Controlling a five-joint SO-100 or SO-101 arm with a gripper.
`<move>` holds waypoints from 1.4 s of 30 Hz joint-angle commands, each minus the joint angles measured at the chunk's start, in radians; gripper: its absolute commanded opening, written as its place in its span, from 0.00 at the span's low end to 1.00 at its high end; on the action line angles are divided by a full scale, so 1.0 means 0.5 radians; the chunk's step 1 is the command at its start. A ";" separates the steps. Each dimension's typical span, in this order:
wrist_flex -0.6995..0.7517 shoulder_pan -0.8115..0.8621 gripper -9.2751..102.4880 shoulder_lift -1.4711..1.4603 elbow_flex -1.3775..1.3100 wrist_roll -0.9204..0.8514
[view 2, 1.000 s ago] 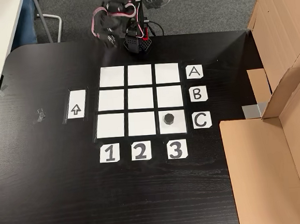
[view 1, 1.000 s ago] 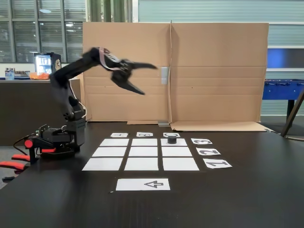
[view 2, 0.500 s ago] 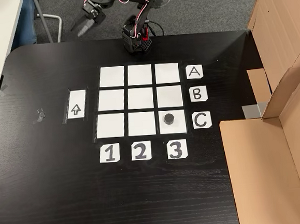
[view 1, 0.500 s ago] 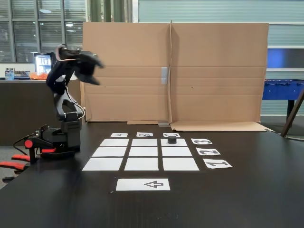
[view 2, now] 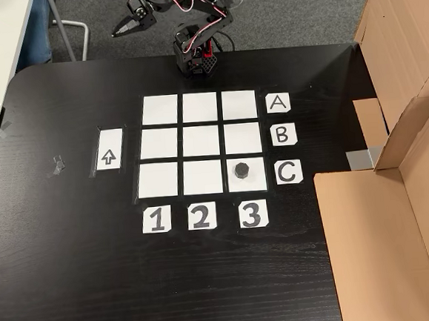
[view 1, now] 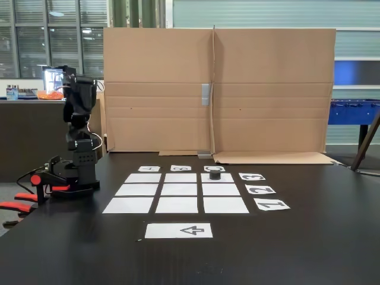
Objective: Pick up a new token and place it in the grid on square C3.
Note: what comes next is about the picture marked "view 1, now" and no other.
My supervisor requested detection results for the paper sheet number 2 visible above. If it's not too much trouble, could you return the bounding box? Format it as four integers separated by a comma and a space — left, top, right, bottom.
245, 185, 277, 195

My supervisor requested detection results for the white blank paper sheet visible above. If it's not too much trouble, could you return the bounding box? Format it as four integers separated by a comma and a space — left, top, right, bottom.
155, 197, 199, 214
203, 197, 249, 214
161, 183, 198, 197
202, 183, 240, 196
102, 197, 154, 214
201, 173, 235, 183
124, 173, 162, 183
164, 173, 197, 183
115, 183, 159, 197

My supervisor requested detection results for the paper sheet number 3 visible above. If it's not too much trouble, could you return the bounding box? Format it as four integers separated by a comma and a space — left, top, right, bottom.
238, 173, 267, 181

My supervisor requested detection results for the red handled clamp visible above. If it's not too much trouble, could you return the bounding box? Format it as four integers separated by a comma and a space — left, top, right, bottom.
0, 192, 39, 229

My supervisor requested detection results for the white arrow paper sheet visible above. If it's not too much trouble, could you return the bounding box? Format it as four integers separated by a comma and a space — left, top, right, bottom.
144, 223, 214, 239

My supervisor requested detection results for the brown cardboard panel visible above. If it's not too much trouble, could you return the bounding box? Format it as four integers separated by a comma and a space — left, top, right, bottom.
103, 27, 215, 157
211, 25, 342, 165

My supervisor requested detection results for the brown wooden leg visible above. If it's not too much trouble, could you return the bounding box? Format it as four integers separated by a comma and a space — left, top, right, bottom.
350, 111, 380, 172

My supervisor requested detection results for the black mini fridge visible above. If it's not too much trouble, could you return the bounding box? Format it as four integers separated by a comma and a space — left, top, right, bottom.
42, 65, 77, 93

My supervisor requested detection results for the blue foosball table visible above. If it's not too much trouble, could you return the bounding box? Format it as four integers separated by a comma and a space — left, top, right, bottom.
328, 99, 380, 146

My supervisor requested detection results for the bowl of orange snacks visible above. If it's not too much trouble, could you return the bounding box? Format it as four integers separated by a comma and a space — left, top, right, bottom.
36, 90, 65, 101

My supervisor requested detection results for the small brown cardboard piece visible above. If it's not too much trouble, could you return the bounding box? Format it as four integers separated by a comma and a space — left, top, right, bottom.
88, 91, 105, 158

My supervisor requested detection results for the black clamp red button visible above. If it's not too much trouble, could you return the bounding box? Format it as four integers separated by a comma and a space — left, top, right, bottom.
29, 170, 72, 206

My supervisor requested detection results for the blue white box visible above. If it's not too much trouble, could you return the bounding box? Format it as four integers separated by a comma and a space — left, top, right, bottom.
6, 84, 19, 101

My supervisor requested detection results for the dark counter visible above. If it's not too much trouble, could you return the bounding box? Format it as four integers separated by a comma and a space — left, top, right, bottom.
0, 99, 87, 183

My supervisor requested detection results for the paper sheet number 1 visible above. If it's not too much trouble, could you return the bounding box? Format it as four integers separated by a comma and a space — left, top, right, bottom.
254, 199, 291, 211

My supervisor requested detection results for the grey tape strip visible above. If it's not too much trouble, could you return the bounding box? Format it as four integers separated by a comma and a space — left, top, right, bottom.
201, 83, 212, 106

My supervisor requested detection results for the black power cable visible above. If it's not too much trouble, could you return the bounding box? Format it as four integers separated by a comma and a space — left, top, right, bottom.
16, 167, 45, 191

